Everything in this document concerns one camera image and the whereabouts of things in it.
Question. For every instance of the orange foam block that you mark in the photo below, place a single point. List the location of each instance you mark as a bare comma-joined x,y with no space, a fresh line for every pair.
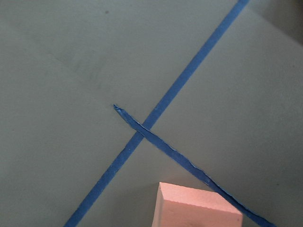
179,206

